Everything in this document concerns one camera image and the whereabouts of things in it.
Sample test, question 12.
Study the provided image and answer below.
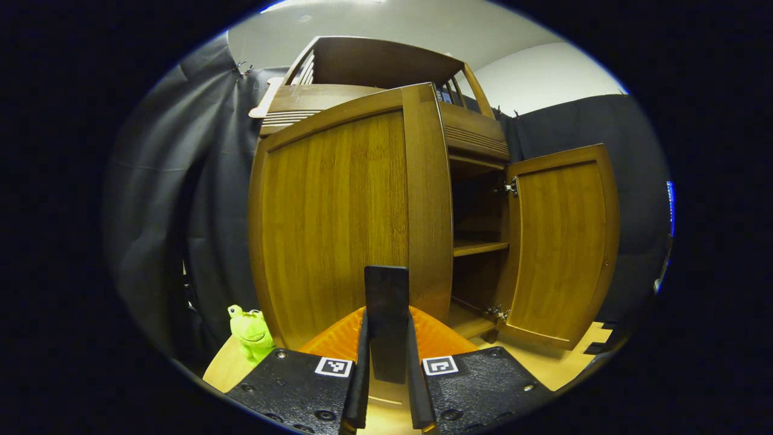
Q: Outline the ceiling light panel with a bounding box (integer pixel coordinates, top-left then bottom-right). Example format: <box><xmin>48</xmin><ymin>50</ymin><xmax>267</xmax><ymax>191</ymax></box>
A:
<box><xmin>260</xmin><ymin>0</ymin><xmax>387</xmax><ymax>13</ymax></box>

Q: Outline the wooden cabinet drawer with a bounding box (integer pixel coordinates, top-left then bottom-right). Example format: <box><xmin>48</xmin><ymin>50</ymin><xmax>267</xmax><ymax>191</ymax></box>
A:
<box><xmin>260</xmin><ymin>85</ymin><xmax>511</xmax><ymax>161</ymax></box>

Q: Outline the black backdrop cloth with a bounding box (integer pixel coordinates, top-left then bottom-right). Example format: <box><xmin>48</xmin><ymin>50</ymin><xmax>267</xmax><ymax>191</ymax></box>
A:
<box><xmin>103</xmin><ymin>33</ymin><xmax>290</xmax><ymax>363</ymax></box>
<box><xmin>492</xmin><ymin>94</ymin><xmax>672</xmax><ymax>327</ymax></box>

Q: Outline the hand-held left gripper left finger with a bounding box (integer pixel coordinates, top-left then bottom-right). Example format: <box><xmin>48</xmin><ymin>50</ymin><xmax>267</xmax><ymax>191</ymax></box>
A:
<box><xmin>226</xmin><ymin>305</ymin><xmax>370</xmax><ymax>435</ymax></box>

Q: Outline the wooden shoe cabinet door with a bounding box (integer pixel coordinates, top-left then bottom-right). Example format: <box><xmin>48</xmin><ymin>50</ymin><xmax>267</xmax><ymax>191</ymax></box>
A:
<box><xmin>249</xmin><ymin>83</ymin><xmax>454</xmax><ymax>351</ymax></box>
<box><xmin>498</xmin><ymin>144</ymin><xmax>621</xmax><ymax>350</ymax></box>

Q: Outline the black door handle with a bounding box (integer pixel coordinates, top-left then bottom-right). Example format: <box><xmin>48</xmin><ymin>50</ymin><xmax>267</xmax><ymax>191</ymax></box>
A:
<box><xmin>364</xmin><ymin>266</ymin><xmax>410</xmax><ymax>384</ymax></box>

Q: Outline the wooden inner cabinet shelf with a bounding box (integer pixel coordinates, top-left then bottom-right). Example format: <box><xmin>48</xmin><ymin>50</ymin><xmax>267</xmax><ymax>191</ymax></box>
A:
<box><xmin>453</xmin><ymin>240</ymin><xmax>510</xmax><ymax>257</ymax></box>

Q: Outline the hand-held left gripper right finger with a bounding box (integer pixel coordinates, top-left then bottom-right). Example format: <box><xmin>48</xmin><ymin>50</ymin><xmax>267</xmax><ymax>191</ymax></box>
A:
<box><xmin>406</xmin><ymin>305</ymin><xmax>553</xmax><ymax>435</ymax></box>

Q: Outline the light wooden board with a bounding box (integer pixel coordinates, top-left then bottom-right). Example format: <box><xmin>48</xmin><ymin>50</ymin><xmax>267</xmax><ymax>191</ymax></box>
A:
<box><xmin>249</xmin><ymin>77</ymin><xmax>284</xmax><ymax>118</ymax></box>

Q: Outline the green frog plush toy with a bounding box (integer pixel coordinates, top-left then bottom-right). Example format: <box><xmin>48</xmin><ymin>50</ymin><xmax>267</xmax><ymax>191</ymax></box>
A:
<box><xmin>228</xmin><ymin>304</ymin><xmax>275</xmax><ymax>366</ymax></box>

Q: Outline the wooden double-door shoe cabinet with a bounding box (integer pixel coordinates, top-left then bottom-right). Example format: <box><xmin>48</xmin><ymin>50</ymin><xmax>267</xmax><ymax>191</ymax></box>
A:
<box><xmin>249</xmin><ymin>36</ymin><xmax>621</xmax><ymax>351</ymax></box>

